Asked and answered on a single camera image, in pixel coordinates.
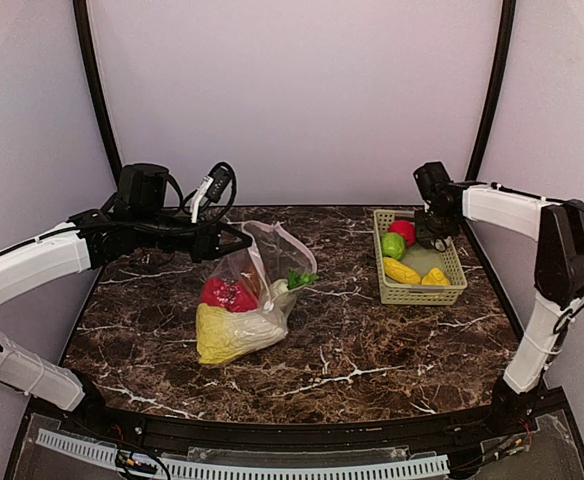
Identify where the brown toy potato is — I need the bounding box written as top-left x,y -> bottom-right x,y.
240,269 -> 261,298

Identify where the red toy pepper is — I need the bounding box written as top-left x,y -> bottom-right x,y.
202,278 -> 258,313

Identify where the clear zip top bag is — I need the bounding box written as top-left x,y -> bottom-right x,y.
196,221 -> 318,366

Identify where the white toy radish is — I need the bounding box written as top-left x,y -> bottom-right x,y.
271,269 -> 319,309

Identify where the toy napa cabbage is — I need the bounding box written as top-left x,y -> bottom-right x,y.
196,303 -> 288,366

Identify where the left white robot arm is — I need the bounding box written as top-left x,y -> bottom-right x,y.
0,162 -> 252,412

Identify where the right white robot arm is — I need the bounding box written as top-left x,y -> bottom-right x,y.
413,161 -> 584,433

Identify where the red toy apple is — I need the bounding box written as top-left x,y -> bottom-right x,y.
388,220 -> 416,247

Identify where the green perforated plastic basket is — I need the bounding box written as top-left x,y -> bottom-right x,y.
373,209 -> 468,306

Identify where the green toy apple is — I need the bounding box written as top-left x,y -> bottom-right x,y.
381,232 -> 407,261

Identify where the yellow toy corn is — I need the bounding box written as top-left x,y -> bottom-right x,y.
383,257 -> 421,285

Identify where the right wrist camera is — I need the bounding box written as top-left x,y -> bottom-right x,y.
413,161 -> 451,203

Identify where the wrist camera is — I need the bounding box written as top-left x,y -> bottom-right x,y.
181,161 -> 237,225
413,161 -> 451,203

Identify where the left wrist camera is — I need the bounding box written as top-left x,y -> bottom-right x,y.
181,161 -> 237,225

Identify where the black front table rail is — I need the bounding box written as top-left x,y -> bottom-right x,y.
35,399 -> 535,454

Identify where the right black frame post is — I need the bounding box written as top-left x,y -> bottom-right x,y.
465,0 -> 517,181

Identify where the black frame post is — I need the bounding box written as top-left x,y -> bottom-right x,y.
72,0 -> 123,182
465,0 -> 517,181

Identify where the white slotted cable duct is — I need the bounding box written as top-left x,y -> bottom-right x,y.
35,428 -> 450,480

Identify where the left black frame post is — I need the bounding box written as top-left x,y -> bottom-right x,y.
72,0 -> 123,182

